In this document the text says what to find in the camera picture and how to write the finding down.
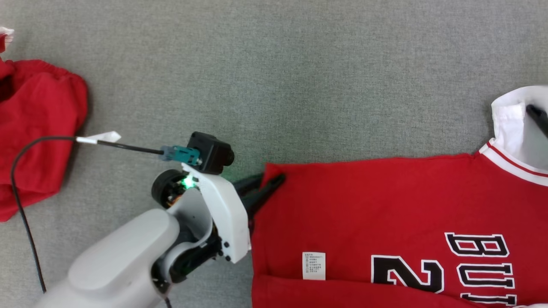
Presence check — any red basketball jersey white collar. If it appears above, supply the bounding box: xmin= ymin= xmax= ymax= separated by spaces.
xmin=250 ymin=86 xmax=548 ymax=308

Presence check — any red shorts white trim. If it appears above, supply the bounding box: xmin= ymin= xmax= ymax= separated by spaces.
xmin=0 ymin=27 xmax=89 ymax=223

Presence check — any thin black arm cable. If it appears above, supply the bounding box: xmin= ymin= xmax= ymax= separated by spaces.
xmin=11 ymin=131 xmax=165 ymax=293

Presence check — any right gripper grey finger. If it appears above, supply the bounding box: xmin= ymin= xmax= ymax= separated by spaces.
xmin=526 ymin=104 xmax=548 ymax=139

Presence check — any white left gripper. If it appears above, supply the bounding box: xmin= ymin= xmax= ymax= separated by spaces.
xmin=151 ymin=169 xmax=286 ymax=263

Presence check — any grey fabric sofa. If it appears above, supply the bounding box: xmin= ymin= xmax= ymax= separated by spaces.
xmin=0 ymin=0 xmax=548 ymax=308

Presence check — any teal cable connector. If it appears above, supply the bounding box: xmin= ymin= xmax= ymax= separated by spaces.
xmin=159 ymin=145 xmax=203 ymax=166

